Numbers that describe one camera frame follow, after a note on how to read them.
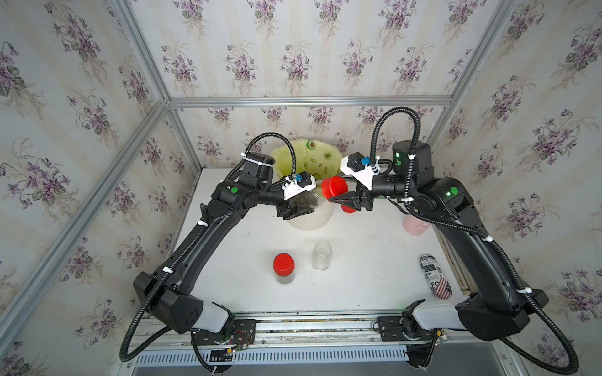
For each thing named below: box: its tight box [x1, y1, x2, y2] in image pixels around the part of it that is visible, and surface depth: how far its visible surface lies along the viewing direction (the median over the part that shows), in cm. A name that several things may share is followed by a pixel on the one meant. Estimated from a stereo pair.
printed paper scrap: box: [419, 253, 453, 301], surface depth 84 cm
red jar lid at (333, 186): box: [321, 176, 349, 201], surface depth 58 cm
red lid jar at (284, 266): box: [272, 252, 296, 285], surface depth 78 cm
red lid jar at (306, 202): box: [293, 189, 320, 215], surface depth 66 cm
